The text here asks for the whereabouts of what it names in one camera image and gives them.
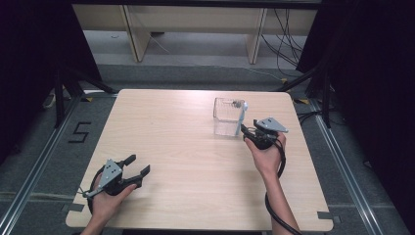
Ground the aluminium floor rail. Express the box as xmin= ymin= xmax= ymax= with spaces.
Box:
xmin=0 ymin=94 xmax=83 ymax=235
xmin=308 ymin=97 xmax=386 ymax=235

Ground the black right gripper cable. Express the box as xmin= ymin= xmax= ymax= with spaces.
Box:
xmin=264 ymin=138 xmax=303 ymax=235

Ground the white coiled floor cable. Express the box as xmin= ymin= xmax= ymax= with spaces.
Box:
xmin=41 ymin=90 xmax=68 ymax=111

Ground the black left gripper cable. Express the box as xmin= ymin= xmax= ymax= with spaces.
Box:
xmin=86 ymin=165 xmax=108 ymax=214

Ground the light blue toothbrush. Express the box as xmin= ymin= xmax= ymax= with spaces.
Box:
xmin=235 ymin=101 xmax=249 ymax=137

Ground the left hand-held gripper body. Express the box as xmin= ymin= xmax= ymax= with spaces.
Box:
xmin=82 ymin=159 xmax=143 ymax=199

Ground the clear square cup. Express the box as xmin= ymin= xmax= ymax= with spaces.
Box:
xmin=212 ymin=97 xmax=247 ymax=138

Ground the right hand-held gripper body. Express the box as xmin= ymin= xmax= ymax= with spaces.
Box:
xmin=246 ymin=117 xmax=290 ymax=151

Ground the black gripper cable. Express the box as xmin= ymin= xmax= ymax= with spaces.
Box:
xmin=86 ymin=165 xmax=108 ymax=214
xmin=264 ymin=138 xmax=303 ymax=235

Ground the dark curtain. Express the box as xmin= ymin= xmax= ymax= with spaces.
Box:
xmin=0 ymin=0 xmax=104 ymax=165
xmin=295 ymin=0 xmax=415 ymax=226

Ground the person's right hand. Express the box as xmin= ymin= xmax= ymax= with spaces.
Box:
xmin=244 ymin=131 xmax=288 ymax=179

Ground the grey tape strip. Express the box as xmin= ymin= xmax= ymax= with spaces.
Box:
xmin=61 ymin=203 xmax=86 ymax=213

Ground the black metal stand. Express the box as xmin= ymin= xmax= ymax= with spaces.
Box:
xmin=276 ymin=63 xmax=335 ymax=129
xmin=53 ymin=65 xmax=119 ymax=129

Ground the bundle of black cables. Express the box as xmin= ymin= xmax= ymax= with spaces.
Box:
xmin=260 ymin=8 xmax=309 ymax=78

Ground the person's left hand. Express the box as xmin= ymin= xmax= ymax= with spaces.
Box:
xmin=91 ymin=174 xmax=138 ymax=225

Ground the beige wooden desk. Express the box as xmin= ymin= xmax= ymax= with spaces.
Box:
xmin=71 ymin=4 xmax=319 ymax=65

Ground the black floor cable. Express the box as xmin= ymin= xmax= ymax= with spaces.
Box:
xmin=296 ymin=110 xmax=325 ymax=125

